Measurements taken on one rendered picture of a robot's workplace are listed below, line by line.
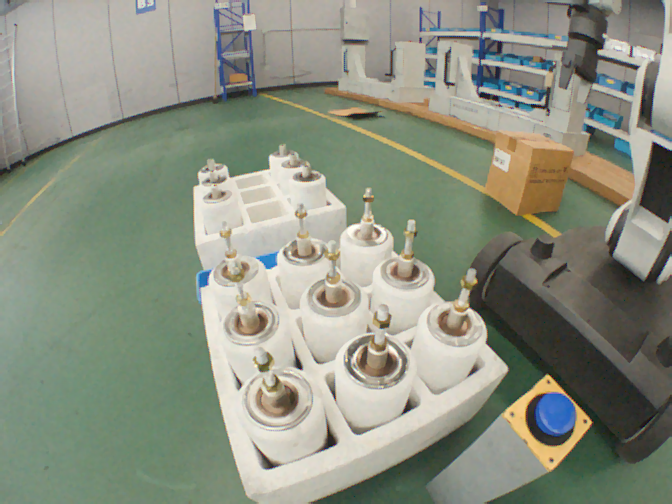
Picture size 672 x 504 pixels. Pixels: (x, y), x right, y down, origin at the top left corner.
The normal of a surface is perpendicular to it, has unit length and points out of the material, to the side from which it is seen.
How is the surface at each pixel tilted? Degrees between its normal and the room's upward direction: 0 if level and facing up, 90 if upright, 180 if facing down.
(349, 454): 0
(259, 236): 90
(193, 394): 0
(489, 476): 90
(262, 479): 0
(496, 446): 90
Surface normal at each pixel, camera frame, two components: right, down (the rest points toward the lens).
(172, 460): -0.02, -0.81
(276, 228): 0.41, 0.53
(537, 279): -0.66, -0.39
